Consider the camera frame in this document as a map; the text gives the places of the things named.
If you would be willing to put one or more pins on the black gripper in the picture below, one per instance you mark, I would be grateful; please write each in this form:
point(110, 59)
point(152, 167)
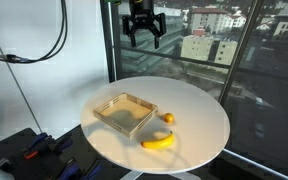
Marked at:
point(142, 15)

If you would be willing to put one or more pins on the yellow banana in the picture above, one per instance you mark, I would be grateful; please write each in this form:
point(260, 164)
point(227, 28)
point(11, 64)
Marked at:
point(159, 143)

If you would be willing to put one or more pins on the shallow wooden box tray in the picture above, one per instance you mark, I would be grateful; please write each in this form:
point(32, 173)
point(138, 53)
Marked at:
point(125, 115)

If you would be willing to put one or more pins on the dark corner window mullion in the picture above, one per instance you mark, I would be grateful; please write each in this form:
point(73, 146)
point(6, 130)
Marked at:
point(108, 40)

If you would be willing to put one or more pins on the small round orange fruit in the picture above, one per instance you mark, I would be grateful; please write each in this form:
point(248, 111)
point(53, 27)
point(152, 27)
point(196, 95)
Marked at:
point(168, 118)

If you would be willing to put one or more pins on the dark slim window mullion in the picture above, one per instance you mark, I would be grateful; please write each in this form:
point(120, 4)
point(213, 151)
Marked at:
point(239, 53)

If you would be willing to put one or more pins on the dark blue black clamp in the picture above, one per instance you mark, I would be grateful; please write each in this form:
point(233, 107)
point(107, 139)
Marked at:
point(63, 144)

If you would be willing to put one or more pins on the white table base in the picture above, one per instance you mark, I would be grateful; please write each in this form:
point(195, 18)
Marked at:
point(184, 176)

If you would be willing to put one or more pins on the blue clamp with orange trigger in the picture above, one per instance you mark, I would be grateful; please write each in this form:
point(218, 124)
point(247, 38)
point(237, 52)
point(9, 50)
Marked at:
point(37, 143)

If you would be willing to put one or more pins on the white window sill strip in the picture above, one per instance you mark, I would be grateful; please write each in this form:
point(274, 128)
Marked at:
point(257, 163)

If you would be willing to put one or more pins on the dark horizontal window rail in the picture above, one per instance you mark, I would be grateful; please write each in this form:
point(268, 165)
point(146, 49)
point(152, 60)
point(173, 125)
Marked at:
point(197, 61)

